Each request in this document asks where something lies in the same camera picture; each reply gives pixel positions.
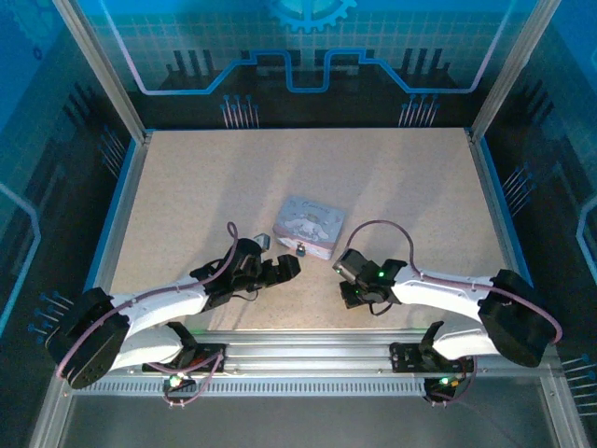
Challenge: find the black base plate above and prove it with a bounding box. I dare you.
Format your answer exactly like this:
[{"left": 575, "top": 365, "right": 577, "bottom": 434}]
[
  {"left": 141, "top": 343, "right": 229, "bottom": 374},
  {"left": 389, "top": 342, "right": 473, "bottom": 374}
]

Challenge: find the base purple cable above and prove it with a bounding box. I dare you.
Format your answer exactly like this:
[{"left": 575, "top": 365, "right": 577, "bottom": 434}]
[
  {"left": 423, "top": 355, "right": 478, "bottom": 406},
  {"left": 142, "top": 350, "right": 226, "bottom": 408}
]

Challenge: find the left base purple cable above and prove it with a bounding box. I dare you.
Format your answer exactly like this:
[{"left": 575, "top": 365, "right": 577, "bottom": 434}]
[{"left": 142, "top": 350, "right": 226, "bottom": 408}]

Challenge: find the aluminium mounting rail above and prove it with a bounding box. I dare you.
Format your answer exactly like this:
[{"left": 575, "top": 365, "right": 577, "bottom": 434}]
[{"left": 100, "top": 329, "right": 561, "bottom": 375}]

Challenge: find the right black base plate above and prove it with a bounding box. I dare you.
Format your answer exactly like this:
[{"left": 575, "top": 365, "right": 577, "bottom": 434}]
[{"left": 389, "top": 342, "right": 473, "bottom": 374}]

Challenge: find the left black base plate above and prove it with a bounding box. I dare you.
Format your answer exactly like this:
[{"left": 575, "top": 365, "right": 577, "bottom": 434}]
[{"left": 141, "top": 343, "right": 229, "bottom": 374}]

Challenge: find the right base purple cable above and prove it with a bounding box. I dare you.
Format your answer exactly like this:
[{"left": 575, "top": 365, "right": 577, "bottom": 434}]
[{"left": 423, "top": 355, "right": 478, "bottom": 406}]

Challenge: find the slotted grey cable duct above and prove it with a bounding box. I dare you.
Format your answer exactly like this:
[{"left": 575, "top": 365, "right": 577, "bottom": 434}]
[{"left": 88, "top": 377, "right": 449, "bottom": 399}]

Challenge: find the aluminium table side rail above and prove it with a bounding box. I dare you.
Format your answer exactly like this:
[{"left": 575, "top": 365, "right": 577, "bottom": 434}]
[
  {"left": 30, "top": 130, "right": 155, "bottom": 448},
  {"left": 465, "top": 129, "right": 591, "bottom": 448}
]

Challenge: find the aluminium frame post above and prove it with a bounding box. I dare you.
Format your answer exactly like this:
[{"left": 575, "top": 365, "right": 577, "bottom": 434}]
[
  {"left": 51, "top": 0, "right": 154, "bottom": 144},
  {"left": 467, "top": 0, "right": 563, "bottom": 141}
]

